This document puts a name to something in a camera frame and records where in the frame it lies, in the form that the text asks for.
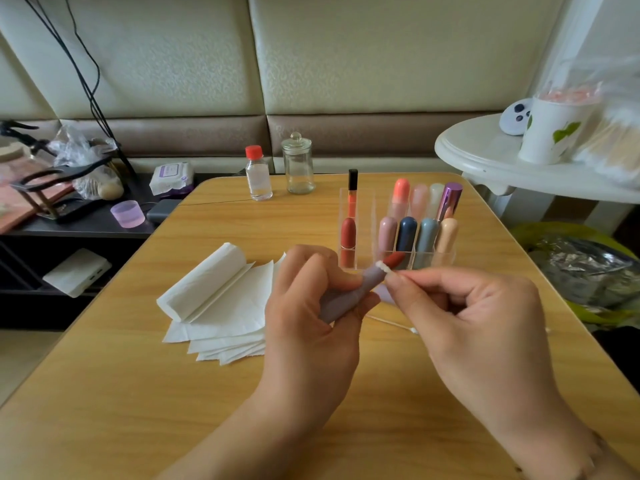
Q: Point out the glass jar with lid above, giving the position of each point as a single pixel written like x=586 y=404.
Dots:
x=298 y=168

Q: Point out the person's left hand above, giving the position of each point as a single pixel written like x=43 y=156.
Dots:
x=310 y=345

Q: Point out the person's right hand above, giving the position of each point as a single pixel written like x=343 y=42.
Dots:
x=495 y=350

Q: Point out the jar with wooden lid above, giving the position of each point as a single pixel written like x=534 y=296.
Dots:
x=10 y=152

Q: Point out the white tissue sheet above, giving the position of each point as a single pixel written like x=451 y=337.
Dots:
x=383 y=293

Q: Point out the black low shelf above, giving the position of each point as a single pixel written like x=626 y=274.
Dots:
x=90 y=233

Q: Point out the wet wipes pack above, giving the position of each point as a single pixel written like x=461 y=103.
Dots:
x=172 y=178

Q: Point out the stack of white tissues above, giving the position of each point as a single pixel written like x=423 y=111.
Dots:
x=225 y=320

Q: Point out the pink tray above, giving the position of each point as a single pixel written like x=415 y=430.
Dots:
x=20 y=203

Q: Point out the white mug green leaf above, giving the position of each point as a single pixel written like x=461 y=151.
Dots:
x=550 y=135

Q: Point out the white power bank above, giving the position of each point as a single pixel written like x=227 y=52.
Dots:
x=77 y=273

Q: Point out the small purple plastic cup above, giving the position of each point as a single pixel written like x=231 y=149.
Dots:
x=128 y=214

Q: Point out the white panda figure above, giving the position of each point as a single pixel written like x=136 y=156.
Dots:
x=515 y=117

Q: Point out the person's right forearm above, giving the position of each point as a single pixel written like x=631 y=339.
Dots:
x=615 y=473

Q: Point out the black clip tool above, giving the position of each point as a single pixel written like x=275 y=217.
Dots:
x=18 y=127

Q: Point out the thin wooden cotton swab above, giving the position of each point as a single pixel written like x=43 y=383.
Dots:
x=383 y=267
x=395 y=325

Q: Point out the yellow-green bin with bag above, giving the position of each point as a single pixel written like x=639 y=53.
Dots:
x=585 y=277

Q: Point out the red lipstick pink tube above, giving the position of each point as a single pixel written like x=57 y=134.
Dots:
x=348 y=240

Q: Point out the beige padded backrest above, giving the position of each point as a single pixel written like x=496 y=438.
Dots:
x=400 y=50

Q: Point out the clear acrylic lipstick organizer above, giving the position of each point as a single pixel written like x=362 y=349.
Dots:
x=420 y=230

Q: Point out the white round side table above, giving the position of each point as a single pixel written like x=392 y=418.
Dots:
x=480 y=150

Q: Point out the red lipstick mauve tube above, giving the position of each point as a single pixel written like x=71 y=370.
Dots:
x=350 y=295

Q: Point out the crumpled clear plastic bag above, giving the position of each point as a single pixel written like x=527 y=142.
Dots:
x=78 y=145

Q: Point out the clear bottle red cap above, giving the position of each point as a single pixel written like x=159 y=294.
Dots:
x=259 y=178

